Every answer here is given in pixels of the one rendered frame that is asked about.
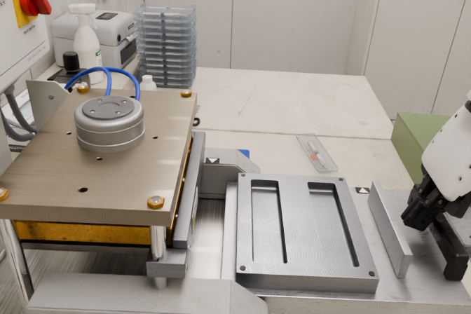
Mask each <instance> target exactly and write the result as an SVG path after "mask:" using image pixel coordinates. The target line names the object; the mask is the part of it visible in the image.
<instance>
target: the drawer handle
mask: <svg viewBox="0 0 471 314"><path fill-rule="evenodd" d="M419 186H420V184H414V186H413V189H412V190H411V192H410V195H409V199H408V201H407V204H408V205H409V204H410V203H411V202H412V200H413V199H414V198H415V197H416V196H418V194H417V189H418V187H419ZM428 228H429V230H430V232H431V234H432V236H433V238H434V239H435V242H436V243H437V245H438V247H439V249H440V251H441V253H442V254H443V256H444V258H445V260H446V262H447V264H446V267H445V269H444V272H443V274H444V277H445V278H446V279H447V280H462V279H463V276H464V275H465V272H466V270H467V267H468V264H467V263H468V261H469V259H470V258H469V255H468V253H467V252H466V250H465V248H464V247H463V245H462V243H461V242H460V240H459V239H458V236H457V235H456V234H455V232H454V230H453V229H452V227H451V225H450V223H449V222H448V220H447V219H446V217H445V216H444V213H441V212H440V213H439V214H438V215H437V216H436V217H435V219H434V220H433V221H432V222H431V224H430V225H429V226H428Z"/></svg>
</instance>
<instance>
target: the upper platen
mask: <svg viewBox="0 0 471 314"><path fill-rule="evenodd" d="M191 145H192V134H191V136H190V140H189V145H188V149H187V153H186V159H185V162H184V169H183V172H182V178H181V182H180V185H179V191H178V194H177V201H176V204H175V210H174V214H173V218H172V223H171V226H166V227H165V228H166V243H167V248H172V238H173V234H174V230H175V224H176V220H177V214H178V210H179V204H180V200H181V196H182V190H183V186H184V180H185V176H186V169H187V165H188V161H189V156H190V152H191ZM15 222H16V225H17V228H18V233H19V235H20V240H21V243H22V248H23V249H24V250H55V251H72V252H103V253H119V254H148V253H149V248H150V247H151V240H150V230H149V226H141V225H125V224H94V223H78V222H62V221H32V220H16V219H15Z"/></svg>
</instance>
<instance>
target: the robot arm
mask: <svg viewBox="0 0 471 314"><path fill-rule="evenodd" d="M422 162H423V163H422V164H421V170H422V173H423V181H422V182H421V184H420V186H419V187H418V189H417V194H418V196H416V197H415V198H414V199H413V200H412V202H411V203H410V204H409V206H408V207H407V208H406V210H405V211H404V212H403V213H402V214H401V218H402V220H404V221H403V223H404V225H405V226H408V227H411V228H414V229H416V230H419V231H424V230H426V228H427V227H428V226H429V225H430V224H431V222H432V221H433V220H434V219H435V217H436V216H437V215H438V214H439V213H440V212H441V213H445V212H448V213H449V214H450V215H451V216H453V217H456V218H459V219H461V218H463V216H464V214H465V213H466V211H467V209H468V208H469V206H470V208H471V89H470V91H469V93H468V94H467V102H466V103H465V104H464V105H463V106H462V107H461V108H460V109H459V110H458V111H457V112H456V113H455V114H454V115H453V116H452V117H451V118H450V119H449V120H448V121H447V122H446V124H445V125H443V126H442V129H441V130H440V131H439V132H438V133H437V134H436V135H435V137H434V138H433V139H432V141H431V142H430V143H429V145H428V146H427V148H426V149H425V151H424V152H423V155H422ZM441 196H442V197H443V198H440V197H441Z"/></svg>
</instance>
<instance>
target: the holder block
mask: <svg viewBox="0 0 471 314"><path fill-rule="evenodd" d="M379 280H380V278H379V276H378V272H377V270H376V266H375V263H374V260H373V258H372V255H371V252H370V249H369V246H368V243H367V239H366V238H365V235H364V231H363V229H362V225H361V223H360V219H359V217H358V214H357V211H356V209H355V205H354V202H353V199H352V196H351V194H350V191H349V188H348V185H347V182H346V178H345V177H317V176H301V175H272V174H256V173H240V172H239V173H238V193H237V222H236V251H235V282H236V283H238V284H239V285H241V286H242V287H245V288H261V289H292V290H308V291H325V292H356V293H372V294H375V293H376V290H377V287H378V283H379Z"/></svg>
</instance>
